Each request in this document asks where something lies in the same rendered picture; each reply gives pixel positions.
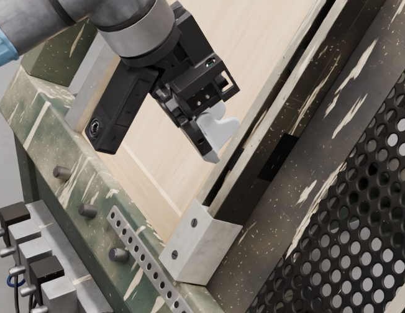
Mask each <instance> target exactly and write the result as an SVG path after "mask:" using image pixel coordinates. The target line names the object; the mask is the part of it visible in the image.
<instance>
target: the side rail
mask: <svg viewBox="0 0 405 313"><path fill-rule="evenodd" d="M98 32H99V31H98V29H97V28H96V27H95V26H94V24H93V23H92V22H91V20H90V19H89V17H86V18H85V19H83V20H81V21H79V22H78V23H77V24H75V25H73V26H71V27H70V28H68V29H66V30H64V31H63V32H61V33H59V34H58V35H56V36H54V37H52V38H51V39H49V40H47V41H46V42H44V43H42V44H40V45H39V46H37V47H35V48H33V49H32V50H30V51H29V52H27V53H25V54H24V56H23V57H22V60H21V61H20V63H21V65H22V66H23V68H24V69H25V71H26V72H27V73H28V74H29V75H31V76H34V77H37V78H40V79H44V80H47V81H50V82H53V83H56V84H59V85H62V86H66V87H69V86H70V84H71V82H72V80H73V78H74V77H75V74H76V72H77V71H78V69H79V67H80V65H81V63H82V61H83V60H84V58H85V56H86V54H87V52H88V50H89V48H90V46H91V45H92V43H93V41H94V39H95V37H96V36H97V34H98Z"/></svg>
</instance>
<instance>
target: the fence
mask: <svg viewBox="0 0 405 313"><path fill-rule="evenodd" d="M120 60H121V58H120V57H119V55H117V54H116V53H114V52H113V51H112V49H111V48H110V46H109V45H108V44H107V42H106V43H105V44H104V46H103V48H102V50H101V52H100V54H99V55H98V57H97V59H96V61H95V62H94V65H93V67H92V68H91V70H90V72H89V74H88V76H87V77H86V79H85V81H84V83H83V85H82V87H81V89H80V90H79V92H78V94H77V96H76V98H75V100H74V101H73V103H72V105H71V107H70V109H69V111H68V113H67V114H66V116H65V118H64V119H65V121H66V122H67V124H68V125H69V126H70V127H71V129H72V130H73V131H75V132H79V133H81V134H82V132H83V130H84V128H85V127H86V124H87V123H88V121H89V119H90V117H91V116H92V114H93V112H94V110H95V108H96V106H97V104H98V102H99V100H100V99H101V97H102V95H103V93H104V91H105V89H106V87H107V85H108V83H109V81H110V79H111V77H112V76H113V74H114V72H115V70H116V68H117V66H118V64H119V62H120Z"/></svg>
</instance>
